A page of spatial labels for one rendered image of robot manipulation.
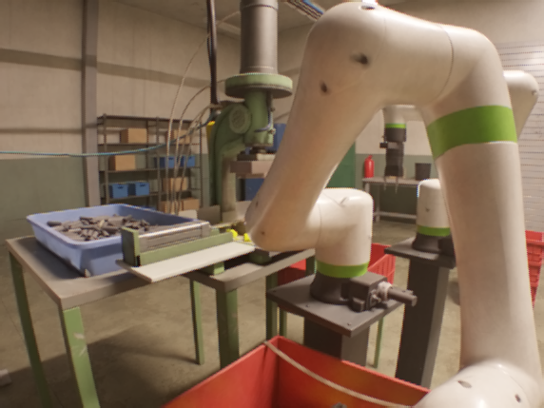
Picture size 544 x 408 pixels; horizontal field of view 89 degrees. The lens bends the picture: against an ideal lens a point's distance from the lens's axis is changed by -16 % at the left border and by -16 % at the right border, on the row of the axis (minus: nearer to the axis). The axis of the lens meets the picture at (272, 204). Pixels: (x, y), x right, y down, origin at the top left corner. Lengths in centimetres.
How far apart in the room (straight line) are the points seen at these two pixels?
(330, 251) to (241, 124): 51
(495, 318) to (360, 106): 29
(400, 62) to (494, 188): 18
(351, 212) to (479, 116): 36
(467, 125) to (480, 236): 13
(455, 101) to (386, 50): 12
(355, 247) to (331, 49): 47
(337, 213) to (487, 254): 35
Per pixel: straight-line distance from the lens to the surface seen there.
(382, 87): 38
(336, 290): 75
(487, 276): 43
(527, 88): 104
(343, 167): 686
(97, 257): 88
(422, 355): 138
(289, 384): 83
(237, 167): 100
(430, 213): 119
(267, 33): 107
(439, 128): 45
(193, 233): 87
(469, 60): 46
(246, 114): 102
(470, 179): 43
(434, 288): 125
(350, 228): 71
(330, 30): 37
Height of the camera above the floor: 124
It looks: 8 degrees down
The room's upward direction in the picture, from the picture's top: straight up
